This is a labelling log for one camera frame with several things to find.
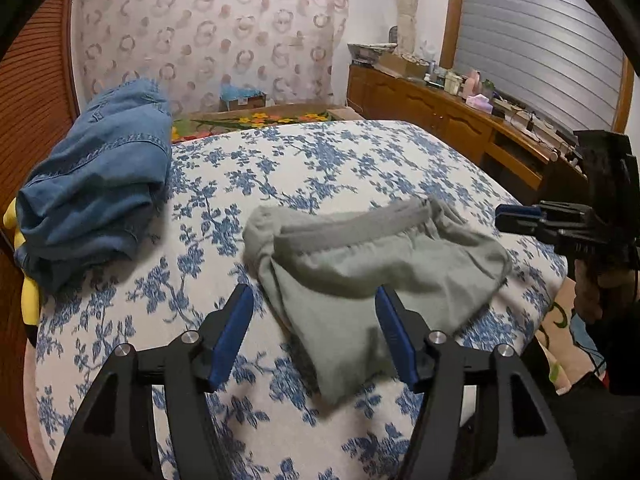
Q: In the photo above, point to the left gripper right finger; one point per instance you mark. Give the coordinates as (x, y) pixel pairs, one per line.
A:
(482, 415)

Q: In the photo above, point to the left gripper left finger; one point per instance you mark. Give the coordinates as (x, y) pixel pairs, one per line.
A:
(112, 435)

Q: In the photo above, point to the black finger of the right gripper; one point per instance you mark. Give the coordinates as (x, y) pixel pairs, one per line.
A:
(525, 225)
(522, 211)

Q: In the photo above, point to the grey-green pants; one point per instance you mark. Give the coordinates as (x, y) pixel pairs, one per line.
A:
(370, 284)

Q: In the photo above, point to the person's right hand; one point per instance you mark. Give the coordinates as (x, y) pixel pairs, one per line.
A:
(599, 294)

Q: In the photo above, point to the wooden sideboard cabinet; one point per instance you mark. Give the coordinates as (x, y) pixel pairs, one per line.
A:
(530, 171)

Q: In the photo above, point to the blue floral white bed cover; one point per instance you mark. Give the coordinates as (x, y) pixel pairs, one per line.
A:
(312, 393)

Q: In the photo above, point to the pink item on sideboard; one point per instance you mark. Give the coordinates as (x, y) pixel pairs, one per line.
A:
(480, 102)

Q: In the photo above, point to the grey window roller blind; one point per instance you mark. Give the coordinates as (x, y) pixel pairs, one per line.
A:
(556, 56)

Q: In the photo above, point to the yellow Pikachu plush toy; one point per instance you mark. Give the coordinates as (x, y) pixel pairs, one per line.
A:
(30, 293)

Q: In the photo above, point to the folded blue denim jeans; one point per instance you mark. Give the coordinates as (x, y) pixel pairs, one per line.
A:
(90, 201)

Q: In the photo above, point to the stack of papers on sideboard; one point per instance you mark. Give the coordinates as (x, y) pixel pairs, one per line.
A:
(369, 53)

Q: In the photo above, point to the cardboard box with blue cloth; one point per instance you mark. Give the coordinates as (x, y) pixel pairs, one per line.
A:
(240, 98)

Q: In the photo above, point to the brown louvered wardrobe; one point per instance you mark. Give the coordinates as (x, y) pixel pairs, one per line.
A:
(38, 106)

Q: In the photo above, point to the circle patterned sheer curtain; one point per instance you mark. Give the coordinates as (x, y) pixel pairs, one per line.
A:
(194, 48)

